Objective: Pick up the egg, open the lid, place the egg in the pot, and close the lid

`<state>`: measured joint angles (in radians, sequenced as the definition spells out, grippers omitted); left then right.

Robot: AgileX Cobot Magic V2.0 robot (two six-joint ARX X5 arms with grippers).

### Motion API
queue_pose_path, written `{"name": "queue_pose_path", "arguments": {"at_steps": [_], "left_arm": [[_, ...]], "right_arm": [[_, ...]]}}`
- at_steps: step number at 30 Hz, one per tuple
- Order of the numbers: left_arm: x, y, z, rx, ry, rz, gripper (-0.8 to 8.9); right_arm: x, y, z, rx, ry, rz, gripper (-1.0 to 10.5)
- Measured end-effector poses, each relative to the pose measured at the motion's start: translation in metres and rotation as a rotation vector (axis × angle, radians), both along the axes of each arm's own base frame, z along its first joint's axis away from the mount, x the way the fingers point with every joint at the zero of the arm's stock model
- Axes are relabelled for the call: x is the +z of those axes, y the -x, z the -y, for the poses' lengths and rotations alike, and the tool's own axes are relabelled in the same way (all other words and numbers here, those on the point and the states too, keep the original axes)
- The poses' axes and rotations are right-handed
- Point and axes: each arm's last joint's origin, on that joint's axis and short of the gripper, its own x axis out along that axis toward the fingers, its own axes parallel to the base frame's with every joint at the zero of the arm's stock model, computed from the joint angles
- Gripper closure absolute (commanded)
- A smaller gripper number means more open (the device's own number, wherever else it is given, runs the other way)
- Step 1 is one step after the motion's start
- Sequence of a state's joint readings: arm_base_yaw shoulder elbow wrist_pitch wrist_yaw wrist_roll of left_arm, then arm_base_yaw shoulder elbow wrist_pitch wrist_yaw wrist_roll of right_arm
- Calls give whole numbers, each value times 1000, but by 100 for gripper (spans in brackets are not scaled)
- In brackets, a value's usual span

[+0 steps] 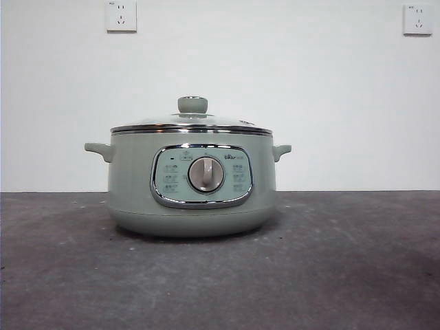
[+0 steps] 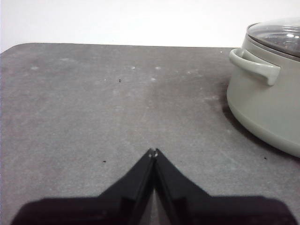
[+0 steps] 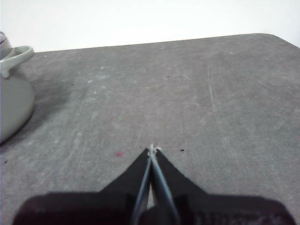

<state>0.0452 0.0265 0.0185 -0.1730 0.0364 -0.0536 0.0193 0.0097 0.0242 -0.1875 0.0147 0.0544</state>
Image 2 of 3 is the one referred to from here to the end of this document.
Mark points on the glass lid with green knob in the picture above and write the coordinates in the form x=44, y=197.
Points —
x=276, y=32

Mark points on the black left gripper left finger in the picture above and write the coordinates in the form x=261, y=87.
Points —
x=93, y=211

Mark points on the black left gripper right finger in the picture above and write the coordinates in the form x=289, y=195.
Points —
x=211, y=211

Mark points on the sage green electric cooking pot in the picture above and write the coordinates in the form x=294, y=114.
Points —
x=257, y=105

